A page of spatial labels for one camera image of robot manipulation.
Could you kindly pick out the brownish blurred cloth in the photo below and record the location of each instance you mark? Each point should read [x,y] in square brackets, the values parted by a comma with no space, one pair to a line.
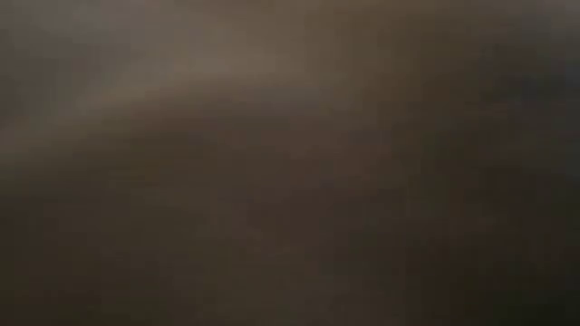
[254,136]

